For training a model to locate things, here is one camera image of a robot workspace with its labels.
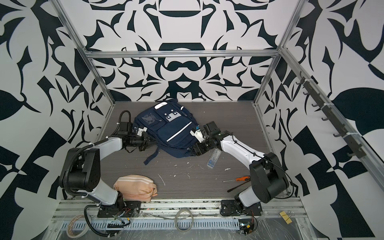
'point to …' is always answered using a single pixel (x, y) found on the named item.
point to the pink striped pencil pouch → (135, 187)
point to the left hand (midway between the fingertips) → (158, 139)
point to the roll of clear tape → (69, 229)
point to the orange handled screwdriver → (242, 178)
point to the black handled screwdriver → (231, 189)
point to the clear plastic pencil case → (214, 158)
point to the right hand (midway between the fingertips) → (195, 148)
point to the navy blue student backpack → (169, 124)
